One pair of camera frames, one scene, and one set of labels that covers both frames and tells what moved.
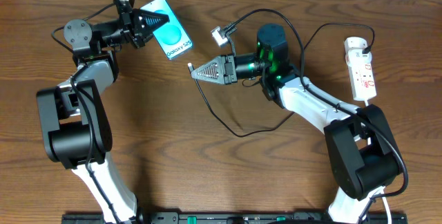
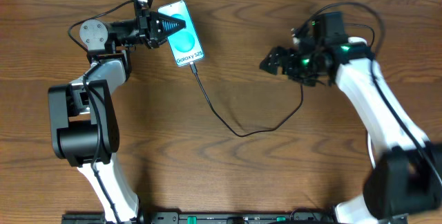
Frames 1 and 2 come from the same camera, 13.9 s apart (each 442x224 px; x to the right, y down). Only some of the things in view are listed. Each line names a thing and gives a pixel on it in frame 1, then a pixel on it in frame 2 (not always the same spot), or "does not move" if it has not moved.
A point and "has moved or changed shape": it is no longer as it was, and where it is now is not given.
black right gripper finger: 213,70 to 277,57
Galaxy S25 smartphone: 172,37 has moved or changed shape
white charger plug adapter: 355,43 does not move
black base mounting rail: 234,218 does not move
